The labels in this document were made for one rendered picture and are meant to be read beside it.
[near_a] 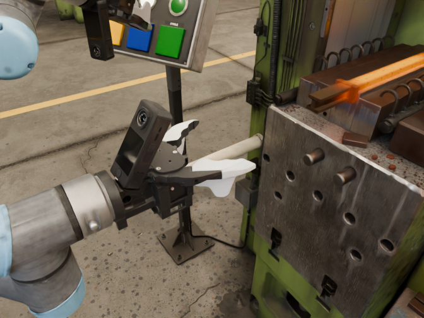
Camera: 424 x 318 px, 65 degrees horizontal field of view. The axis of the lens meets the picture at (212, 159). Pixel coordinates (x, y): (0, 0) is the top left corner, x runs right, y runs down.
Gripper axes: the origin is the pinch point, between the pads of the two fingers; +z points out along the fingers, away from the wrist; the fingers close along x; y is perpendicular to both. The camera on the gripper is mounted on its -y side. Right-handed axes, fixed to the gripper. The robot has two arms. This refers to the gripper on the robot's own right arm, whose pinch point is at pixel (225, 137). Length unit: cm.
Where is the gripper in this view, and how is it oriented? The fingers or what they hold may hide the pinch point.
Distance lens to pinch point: 52.1
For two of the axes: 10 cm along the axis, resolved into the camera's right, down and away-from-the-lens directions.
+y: 0.0, 8.0, 6.0
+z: 8.2, -3.5, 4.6
